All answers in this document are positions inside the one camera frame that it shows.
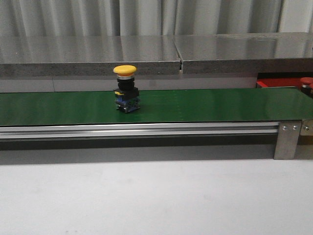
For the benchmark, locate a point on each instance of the aluminium conveyor side rail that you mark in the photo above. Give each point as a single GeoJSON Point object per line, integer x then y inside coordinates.
{"type": "Point", "coordinates": [139, 129]}

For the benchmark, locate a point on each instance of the left grey stone slab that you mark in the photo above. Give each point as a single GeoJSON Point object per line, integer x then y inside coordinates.
{"type": "Point", "coordinates": [86, 55]}

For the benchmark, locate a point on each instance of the red mushroom push button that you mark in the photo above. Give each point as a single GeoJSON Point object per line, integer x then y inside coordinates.
{"type": "Point", "coordinates": [306, 83]}

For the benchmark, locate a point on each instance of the grey pleated curtain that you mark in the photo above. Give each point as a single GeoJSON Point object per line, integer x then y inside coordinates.
{"type": "Point", "coordinates": [153, 17]}

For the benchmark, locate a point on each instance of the red plastic tray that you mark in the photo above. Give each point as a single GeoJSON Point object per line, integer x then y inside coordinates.
{"type": "Point", "coordinates": [281, 79]}

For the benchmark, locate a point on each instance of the right grey stone slab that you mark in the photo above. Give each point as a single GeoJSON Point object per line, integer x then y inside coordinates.
{"type": "Point", "coordinates": [246, 53]}

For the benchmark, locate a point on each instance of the green conveyor belt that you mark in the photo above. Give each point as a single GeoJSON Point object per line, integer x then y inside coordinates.
{"type": "Point", "coordinates": [211, 105]}

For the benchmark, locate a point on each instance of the grey stone slab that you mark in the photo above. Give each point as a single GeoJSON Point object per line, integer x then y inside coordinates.
{"type": "Point", "coordinates": [86, 55]}
{"type": "Point", "coordinates": [246, 53]}

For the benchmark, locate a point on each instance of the steel conveyor end bracket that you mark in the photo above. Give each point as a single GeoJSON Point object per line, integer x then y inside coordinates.
{"type": "Point", "coordinates": [307, 127]}

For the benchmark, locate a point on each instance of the steel conveyor support bracket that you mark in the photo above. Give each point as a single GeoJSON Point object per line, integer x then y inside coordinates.
{"type": "Point", "coordinates": [287, 139]}

